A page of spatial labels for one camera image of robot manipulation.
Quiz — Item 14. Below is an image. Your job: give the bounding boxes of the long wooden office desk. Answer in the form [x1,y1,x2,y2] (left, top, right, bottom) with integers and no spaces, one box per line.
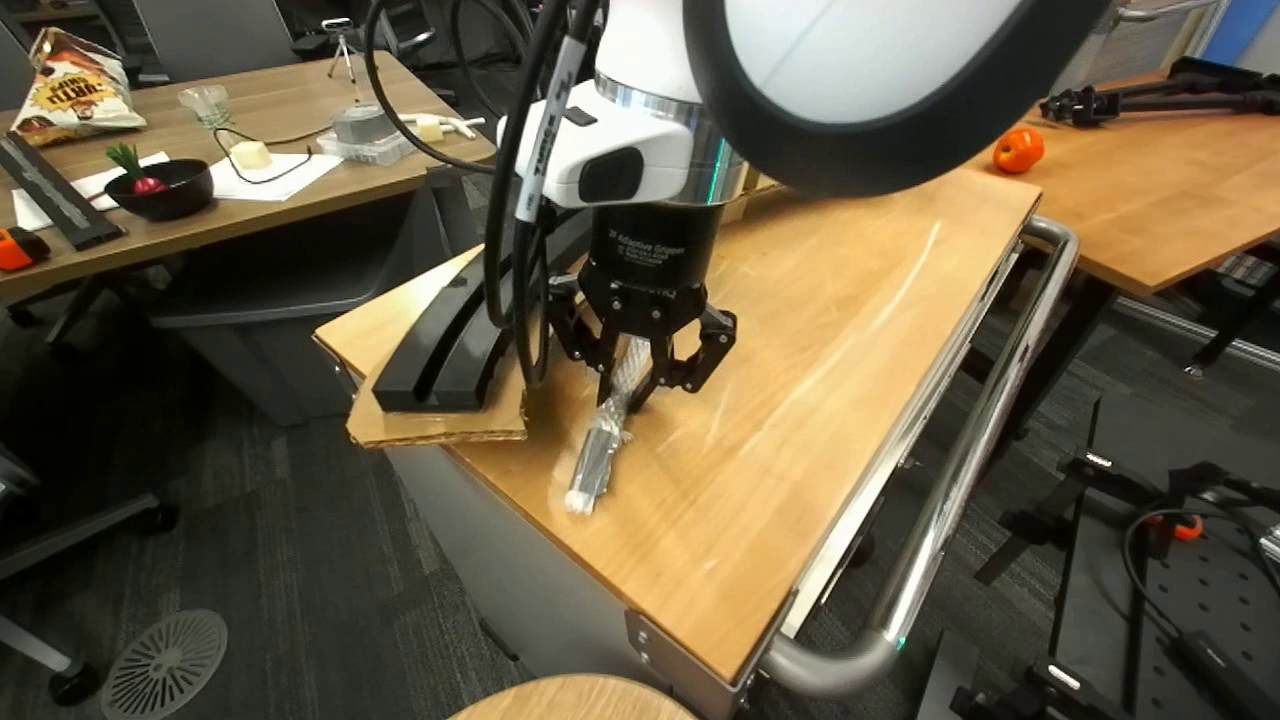
[0,46,500,310]

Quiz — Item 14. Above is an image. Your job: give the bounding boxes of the round wooden stool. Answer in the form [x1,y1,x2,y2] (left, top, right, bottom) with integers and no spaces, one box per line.
[446,668,706,720]

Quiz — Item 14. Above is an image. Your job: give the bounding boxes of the black floor stand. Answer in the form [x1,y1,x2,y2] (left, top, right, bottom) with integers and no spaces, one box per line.
[973,396,1172,720]

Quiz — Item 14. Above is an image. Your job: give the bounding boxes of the black long flat bar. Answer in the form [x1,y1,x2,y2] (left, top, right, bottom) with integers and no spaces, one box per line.
[0,128,124,250]

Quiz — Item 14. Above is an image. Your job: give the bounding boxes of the office chair base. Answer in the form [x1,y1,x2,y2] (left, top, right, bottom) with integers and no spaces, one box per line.
[0,434,185,711]

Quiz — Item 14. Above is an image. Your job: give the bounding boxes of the grey office chair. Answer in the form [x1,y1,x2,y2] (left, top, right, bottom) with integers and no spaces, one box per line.
[132,0,297,78]

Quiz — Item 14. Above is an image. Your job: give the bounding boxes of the grey desk pedestal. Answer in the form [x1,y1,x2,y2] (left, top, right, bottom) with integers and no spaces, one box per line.
[144,184,455,430]

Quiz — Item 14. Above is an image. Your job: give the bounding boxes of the wooden desk black legs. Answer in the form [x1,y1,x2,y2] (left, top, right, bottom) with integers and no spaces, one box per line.
[932,63,1280,385]

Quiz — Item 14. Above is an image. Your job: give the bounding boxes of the chrome cart handle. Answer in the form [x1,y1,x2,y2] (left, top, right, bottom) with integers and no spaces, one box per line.
[757,216,1084,705]

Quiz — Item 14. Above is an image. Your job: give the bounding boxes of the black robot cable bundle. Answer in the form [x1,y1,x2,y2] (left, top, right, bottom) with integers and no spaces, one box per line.
[360,0,613,393]

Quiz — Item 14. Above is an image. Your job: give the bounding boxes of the wood topped metal cart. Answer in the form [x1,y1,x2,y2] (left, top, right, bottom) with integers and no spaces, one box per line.
[312,163,1084,720]

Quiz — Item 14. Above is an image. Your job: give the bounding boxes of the black curved grooved board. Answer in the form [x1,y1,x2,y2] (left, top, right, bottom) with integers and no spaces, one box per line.
[368,203,591,417]

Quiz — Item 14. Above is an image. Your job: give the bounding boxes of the clear plastic wrap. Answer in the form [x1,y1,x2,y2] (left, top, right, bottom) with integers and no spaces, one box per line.
[175,78,235,131]

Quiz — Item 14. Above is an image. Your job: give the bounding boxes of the cream round object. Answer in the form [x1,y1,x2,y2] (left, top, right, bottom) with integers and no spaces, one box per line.
[230,137,275,174]

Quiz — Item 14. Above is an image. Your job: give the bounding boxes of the small tabletop tripod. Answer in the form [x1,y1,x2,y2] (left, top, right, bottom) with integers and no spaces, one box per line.
[318,10,375,89]

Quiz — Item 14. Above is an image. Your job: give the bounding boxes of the black bowl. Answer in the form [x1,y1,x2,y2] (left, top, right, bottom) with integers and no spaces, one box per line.
[101,157,218,222]

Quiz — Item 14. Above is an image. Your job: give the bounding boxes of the grey round floor disc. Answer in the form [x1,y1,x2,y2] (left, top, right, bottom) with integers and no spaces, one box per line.
[98,603,234,720]

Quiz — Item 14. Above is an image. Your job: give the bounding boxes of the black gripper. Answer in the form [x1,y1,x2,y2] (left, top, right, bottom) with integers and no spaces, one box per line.
[539,195,742,417]

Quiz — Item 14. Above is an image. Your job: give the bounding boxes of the grey tape roll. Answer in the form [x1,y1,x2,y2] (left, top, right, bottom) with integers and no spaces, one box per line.
[327,100,401,150]

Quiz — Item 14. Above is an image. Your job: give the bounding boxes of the white braided rope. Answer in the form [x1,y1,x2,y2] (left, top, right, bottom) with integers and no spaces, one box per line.
[555,380,639,520]

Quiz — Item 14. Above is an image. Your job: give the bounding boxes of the black perforated breadboard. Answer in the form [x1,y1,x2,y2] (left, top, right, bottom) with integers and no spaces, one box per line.
[1103,522,1280,720]

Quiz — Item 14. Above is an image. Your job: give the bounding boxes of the blue board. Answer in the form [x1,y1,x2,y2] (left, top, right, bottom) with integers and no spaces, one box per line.
[1206,0,1280,70]

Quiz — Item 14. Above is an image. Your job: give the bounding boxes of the red toy vegetable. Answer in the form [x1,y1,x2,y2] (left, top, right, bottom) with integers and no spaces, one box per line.
[105,137,173,198]

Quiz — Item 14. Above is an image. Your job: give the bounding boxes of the black folded tripod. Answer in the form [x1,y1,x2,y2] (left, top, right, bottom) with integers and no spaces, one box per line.
[1035,51,1280,131]

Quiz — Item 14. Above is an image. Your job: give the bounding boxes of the white paper sheet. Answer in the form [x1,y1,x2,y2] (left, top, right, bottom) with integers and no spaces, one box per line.
[203,138,352,209]

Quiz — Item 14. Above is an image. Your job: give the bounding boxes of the snack chip bag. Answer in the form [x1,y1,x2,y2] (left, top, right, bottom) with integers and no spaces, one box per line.
[9,21,148,146]

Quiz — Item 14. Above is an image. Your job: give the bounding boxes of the orange fruit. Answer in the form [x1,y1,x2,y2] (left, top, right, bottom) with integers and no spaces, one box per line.
[994,122,1053,174]

